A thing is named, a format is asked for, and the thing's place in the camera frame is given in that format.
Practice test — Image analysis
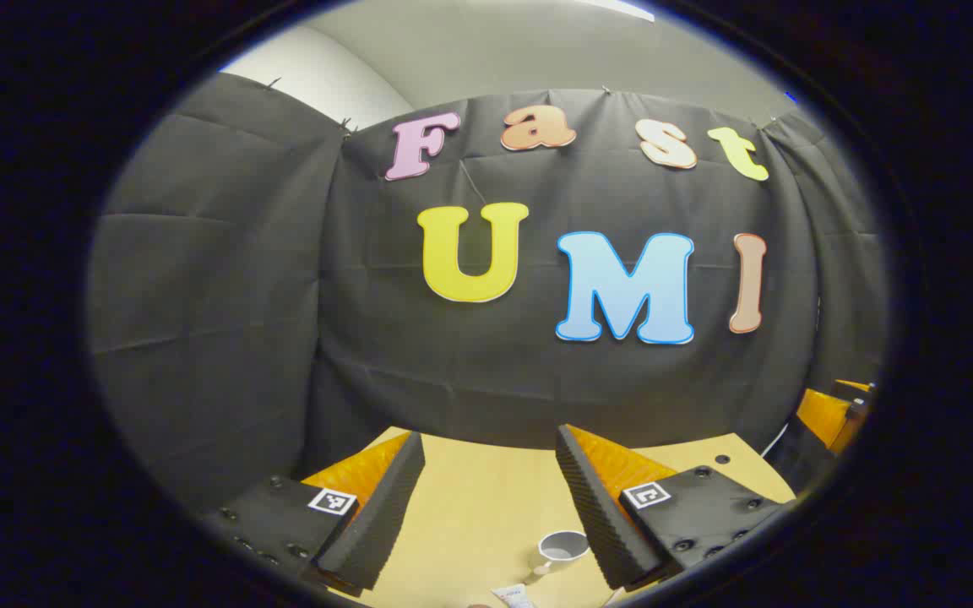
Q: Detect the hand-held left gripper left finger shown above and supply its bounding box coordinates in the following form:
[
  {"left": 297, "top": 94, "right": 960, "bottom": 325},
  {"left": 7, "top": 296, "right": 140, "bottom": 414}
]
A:
[{"left": 198, "top": 431, "right": 427, "bottom": 599}]

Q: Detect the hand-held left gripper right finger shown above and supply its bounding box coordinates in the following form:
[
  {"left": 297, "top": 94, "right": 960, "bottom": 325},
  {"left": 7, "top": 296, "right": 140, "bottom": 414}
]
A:
[{"left": 554, "top": 424, "right": 796, "bottom": 592}]

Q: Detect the white cup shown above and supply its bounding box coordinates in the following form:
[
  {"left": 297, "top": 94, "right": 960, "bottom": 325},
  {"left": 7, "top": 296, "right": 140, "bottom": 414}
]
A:
[{"left": 535, "top": 529, "right": 590, "bottom": 577}]

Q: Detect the wooden desktop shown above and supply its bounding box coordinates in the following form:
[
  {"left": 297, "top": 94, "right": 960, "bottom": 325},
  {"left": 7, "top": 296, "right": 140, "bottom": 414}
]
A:
[{"left": 330, "top": 426, "right": 798, "bottom": 608}]

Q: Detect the black backdrop cloth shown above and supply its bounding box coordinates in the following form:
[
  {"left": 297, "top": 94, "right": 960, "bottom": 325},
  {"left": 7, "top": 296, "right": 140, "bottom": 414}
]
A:
[{"left": 88, "top": 72, "right": 889, "bottom": 512}]

